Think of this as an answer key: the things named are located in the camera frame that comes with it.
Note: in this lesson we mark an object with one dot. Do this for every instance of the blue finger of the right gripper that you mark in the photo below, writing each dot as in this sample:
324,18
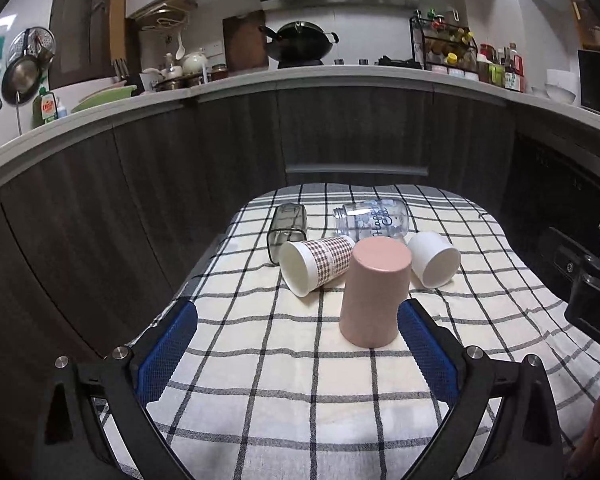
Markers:
562,258

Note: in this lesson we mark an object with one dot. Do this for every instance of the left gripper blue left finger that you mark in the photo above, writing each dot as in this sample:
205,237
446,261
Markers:
70,442

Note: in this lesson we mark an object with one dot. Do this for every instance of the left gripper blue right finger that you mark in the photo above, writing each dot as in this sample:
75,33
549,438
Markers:
524,440

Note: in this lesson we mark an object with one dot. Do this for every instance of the pink plastic cup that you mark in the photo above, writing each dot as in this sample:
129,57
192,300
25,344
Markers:
377,282

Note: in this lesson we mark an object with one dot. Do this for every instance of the white plastic cup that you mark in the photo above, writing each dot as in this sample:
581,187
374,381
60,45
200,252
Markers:
434,259

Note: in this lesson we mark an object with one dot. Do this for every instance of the plaid paper cup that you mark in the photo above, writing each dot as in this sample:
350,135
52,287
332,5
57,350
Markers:
310,264

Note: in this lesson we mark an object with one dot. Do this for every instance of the grey transparent square cup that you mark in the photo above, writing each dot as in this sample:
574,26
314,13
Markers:
289,224

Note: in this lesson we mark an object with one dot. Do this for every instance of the black built-in dishwasher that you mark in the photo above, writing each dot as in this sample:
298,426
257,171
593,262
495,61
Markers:
549,197

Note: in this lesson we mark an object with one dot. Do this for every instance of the white stacked bowls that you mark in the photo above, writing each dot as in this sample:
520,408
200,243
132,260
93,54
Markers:
560,86

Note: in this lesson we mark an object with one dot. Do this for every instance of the red label sauce bottle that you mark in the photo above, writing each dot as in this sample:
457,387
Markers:
514,70

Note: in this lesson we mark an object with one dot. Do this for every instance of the clear glass printed bottle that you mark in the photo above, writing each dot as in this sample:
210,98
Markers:
371,218

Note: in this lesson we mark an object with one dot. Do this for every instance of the wooden glass door cabinet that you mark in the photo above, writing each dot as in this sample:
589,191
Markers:
587,25

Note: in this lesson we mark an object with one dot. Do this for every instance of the black spice rack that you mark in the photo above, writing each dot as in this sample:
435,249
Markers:
443,48

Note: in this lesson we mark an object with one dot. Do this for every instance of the green dish soap bottle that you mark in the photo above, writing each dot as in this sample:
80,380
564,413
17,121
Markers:
44,108

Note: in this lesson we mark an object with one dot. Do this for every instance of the green plastic basin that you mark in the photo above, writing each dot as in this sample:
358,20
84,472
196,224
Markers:
105,96

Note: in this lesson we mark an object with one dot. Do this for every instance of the white teapot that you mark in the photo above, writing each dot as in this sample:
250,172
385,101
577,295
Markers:
194,63

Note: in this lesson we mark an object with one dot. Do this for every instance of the black wok with lid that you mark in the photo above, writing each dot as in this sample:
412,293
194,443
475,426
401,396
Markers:
298,44

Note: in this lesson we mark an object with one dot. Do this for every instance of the hanging frying pan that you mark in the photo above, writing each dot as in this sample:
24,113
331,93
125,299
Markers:
28,58

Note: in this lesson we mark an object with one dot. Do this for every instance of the wooden cutting board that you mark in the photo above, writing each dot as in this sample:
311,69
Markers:
244,43

